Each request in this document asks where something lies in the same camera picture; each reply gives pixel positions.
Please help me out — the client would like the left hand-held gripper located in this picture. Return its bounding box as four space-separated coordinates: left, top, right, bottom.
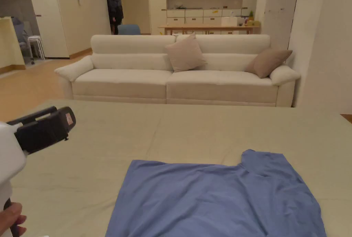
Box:
0 106 76 233

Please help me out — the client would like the person's left hand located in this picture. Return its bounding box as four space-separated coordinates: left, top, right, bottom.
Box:
0 202 28 237

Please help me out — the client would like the stack of white stools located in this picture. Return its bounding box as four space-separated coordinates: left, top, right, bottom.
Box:
27 35 46 61

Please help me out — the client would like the table with pale yellow cloth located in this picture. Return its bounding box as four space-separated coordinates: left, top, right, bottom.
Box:
0 17 26 76

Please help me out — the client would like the grey office chair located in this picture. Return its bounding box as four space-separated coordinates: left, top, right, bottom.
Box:
10 16 36 65

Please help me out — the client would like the cream sofa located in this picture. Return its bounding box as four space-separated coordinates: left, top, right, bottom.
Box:
54 34 301 108

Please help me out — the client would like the blue armchair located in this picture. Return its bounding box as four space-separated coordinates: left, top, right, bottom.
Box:
118 24 141 36

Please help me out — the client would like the bed with pale green sheet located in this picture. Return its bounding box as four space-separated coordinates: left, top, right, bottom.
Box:
0 99 352 237

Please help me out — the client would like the beige square cushion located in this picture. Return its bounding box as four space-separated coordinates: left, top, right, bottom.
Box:
165 32 208 73

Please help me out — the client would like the blue shirt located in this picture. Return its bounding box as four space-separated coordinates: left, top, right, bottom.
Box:
105 149 328 237

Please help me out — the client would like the long wooden table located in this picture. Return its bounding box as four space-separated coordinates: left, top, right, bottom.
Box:
158 17 261 35

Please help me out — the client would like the brown square cushion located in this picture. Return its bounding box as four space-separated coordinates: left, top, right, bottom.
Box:
244 47 293 79

